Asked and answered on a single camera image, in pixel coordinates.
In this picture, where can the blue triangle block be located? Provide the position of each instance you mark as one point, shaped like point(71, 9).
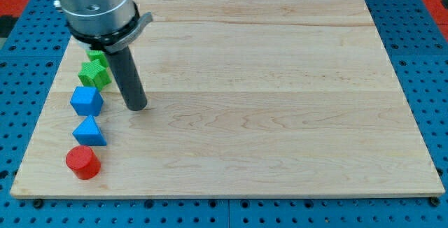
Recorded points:
point(89, 133)

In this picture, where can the red cylinder block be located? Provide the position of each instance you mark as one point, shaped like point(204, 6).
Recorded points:
point(83, 162)

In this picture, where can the black cylindrical pointer rod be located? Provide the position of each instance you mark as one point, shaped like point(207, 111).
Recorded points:
point(127, 79)

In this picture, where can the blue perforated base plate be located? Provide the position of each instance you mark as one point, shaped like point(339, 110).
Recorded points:
point(33, 52)

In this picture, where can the wooden board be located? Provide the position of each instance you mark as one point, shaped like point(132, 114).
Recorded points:
point(247, 99)

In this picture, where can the green block behind star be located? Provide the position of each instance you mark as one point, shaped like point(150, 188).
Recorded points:
point(97, 55)

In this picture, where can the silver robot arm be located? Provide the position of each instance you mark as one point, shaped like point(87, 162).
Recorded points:
point(106, 25)

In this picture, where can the blue cube block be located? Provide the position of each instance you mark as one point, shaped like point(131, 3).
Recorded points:
point(86, 101)

